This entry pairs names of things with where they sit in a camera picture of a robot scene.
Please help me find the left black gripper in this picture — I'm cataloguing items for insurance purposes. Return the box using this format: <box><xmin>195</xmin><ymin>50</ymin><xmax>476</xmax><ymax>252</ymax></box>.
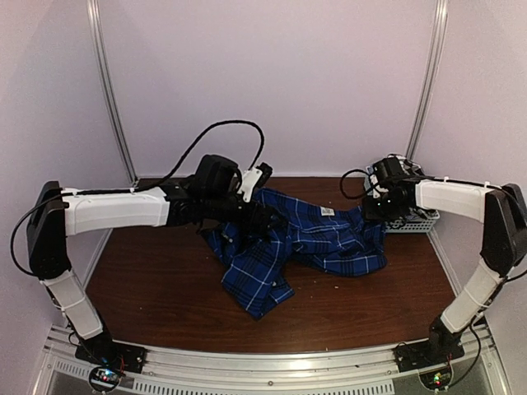
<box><xmin>204</xmin><ymin>192</ymin><xmax>286</xmax><ymax>235</ymax></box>

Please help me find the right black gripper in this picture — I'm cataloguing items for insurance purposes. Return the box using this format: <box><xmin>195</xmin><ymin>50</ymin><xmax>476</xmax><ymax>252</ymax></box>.
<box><xmin>361</xmin><ymin>192</ymin><xmax>405</xmax><ymax>221</ymax></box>

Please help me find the blue plaid long sleeve shirt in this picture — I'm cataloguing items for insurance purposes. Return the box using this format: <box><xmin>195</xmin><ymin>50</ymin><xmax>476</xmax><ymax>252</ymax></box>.
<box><xmin>202</xmin><ymin>188</ymin><xmax>388</xmax><ymax>320</ymax></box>

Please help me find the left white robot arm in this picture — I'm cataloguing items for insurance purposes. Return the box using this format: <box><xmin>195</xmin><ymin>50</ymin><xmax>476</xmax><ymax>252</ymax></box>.
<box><xmin>26</xmin><ymin>155</ymin><xmax>273</xmax><ymax>365</ymax></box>

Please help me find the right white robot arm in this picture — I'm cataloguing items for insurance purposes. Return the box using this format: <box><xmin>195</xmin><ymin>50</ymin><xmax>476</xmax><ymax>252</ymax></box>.
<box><xmin>361</xmin><ymin>155</ymin><xmax>526</xmax><ymax>364</ymax></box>

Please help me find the light blue perforated basket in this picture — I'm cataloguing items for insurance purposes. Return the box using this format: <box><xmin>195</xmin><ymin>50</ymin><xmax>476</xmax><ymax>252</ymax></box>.
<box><xmin>364</xmin><ymin>165</ymin><xmax>441</xmax><ymax>234</ymax></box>

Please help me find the black white checked shirt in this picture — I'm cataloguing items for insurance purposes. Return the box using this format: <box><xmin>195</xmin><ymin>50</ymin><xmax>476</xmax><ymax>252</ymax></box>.
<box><xmin>397</xmin><ymin>156</ymin><xmax>425</xmax><ymax>176</ymax></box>

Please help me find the right circuit board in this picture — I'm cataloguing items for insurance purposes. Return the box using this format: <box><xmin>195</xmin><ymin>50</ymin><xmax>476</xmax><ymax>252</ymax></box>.
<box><xmin>419</xmin><ymin>369</ymin><xmax>453</xmax><ymax>391</ymax></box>

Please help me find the circuit board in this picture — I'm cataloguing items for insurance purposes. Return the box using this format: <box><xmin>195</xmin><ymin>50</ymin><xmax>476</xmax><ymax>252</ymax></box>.
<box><xmin>419</xmin><ymin>369</ymin><xmax>453</xmax><ymax>391</ymax></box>
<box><xmin>88</xmin><ymin>366</ymin><xmax>123</xmax><ymax>392</ymax></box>

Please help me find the left circuit board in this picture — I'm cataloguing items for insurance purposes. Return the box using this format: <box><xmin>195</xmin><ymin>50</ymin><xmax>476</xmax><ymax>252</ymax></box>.
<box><xmin>88</xmin><ymin>366</ymin><xmax>123</xmax><ymax>392</ymax></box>

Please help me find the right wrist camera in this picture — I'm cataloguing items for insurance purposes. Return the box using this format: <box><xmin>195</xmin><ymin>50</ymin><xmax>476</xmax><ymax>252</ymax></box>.
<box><xmin>368</xmin><ymin>173</ymin><xmax>388</xmax><ymax>194</ymax></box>

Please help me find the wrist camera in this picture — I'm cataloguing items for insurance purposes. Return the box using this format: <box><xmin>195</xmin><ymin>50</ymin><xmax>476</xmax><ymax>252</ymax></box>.
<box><xmin>368</xmin><ymin>173</ymin><xmax>388</xmax><ymax>194</ymax></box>
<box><xmin>237</xmin><ymin>162</ymin><xmax>273</xmax><ymax>202</ymax></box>

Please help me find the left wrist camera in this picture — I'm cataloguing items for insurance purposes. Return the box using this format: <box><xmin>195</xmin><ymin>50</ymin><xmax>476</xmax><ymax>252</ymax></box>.
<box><xmin>237</xmin><ymin>162</ymin><xmax>273</xmax><ymax>202</ymax></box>

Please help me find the right black cable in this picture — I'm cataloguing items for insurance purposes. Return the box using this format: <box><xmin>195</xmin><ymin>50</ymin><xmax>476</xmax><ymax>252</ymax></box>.
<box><xmin>339</xmin><ymin>167</ymin><xmax>374</xmax><ymax>199</ymax></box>

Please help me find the black cable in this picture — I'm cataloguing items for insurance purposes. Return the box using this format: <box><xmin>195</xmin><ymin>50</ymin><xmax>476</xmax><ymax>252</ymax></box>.
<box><xmin>339</xmin><ymin>167</ymin><xmax>374</xmax><ymax>199</ymax></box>
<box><xmin>10</xmin><ymin>119</ymin><xmax>265</xmax><ymax>277</ymax></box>

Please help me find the left black cable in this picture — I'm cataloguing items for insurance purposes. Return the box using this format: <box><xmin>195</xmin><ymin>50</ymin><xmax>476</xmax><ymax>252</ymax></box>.
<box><xmin>10</xmin><ymin>119</ymin><xmax>265</xmax><ymax>277</ymax></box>

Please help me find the right aluminium frame post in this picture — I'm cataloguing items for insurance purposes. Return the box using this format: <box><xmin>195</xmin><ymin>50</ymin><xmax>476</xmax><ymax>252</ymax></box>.
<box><xmin>406</xmin><ymin>0</ymin><xmax>449</xmax><ymax>160</ymax></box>

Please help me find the aluminium frame post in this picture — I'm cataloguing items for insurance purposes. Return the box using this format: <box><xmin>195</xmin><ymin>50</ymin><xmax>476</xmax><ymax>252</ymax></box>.
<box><xmin>86</xmin><ymin>0</ymin><xmax>138</xmax><ymax>184</ymax></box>
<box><xmin>406</xmin><ymin>0</ymin><xmax>449</xmax><ymax>160</ymax></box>

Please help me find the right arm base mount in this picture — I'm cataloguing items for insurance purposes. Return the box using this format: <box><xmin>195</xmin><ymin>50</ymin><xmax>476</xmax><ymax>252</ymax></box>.
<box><xmin>393</xmin><ymin>317</ymin><xmax>464</xmax><ymax>373</ymax></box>

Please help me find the front aluminium rail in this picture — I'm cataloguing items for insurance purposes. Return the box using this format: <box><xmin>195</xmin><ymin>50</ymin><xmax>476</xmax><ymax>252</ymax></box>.
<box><xmin>39</xmin><ymin>324</ymin><xmax>501</xmax><ymax>395</ymax></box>

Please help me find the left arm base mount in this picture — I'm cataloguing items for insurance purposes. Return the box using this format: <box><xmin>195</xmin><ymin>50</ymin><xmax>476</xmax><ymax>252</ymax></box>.
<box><xmin>75</xmin><ymin>334</ymin><xmax>147</xmax><ymax>374</ymax></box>

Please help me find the left aluminium frame post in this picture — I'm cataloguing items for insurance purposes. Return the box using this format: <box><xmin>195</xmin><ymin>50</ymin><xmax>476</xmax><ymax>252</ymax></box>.
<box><xmin>86</xmin><ymin>0</ymin><xmax>138</xmax><ymax>184</ymax></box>

